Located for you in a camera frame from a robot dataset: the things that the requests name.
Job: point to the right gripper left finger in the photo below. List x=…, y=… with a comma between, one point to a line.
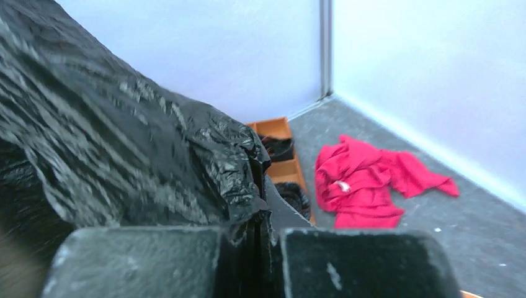
x=151, y=262

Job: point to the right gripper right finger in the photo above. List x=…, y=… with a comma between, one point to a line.
x=306, y=261

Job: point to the black plastic trash bag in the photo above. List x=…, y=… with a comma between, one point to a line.
x=87, y=141

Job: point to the black bag roll middle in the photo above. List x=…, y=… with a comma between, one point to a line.
x=295, y=196

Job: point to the black bag roll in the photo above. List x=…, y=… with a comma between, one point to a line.
x=295, y=196
x=278, y=149

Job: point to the orange compartment tray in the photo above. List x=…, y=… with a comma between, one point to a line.
x=281, y=171

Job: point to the crumpled red cloth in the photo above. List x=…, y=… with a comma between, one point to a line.
x=353, y=180

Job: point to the black bag roll back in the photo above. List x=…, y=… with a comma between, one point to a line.
x=278, y=149

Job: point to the left aluminium corner post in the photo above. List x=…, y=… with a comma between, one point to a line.
x=326, y=18

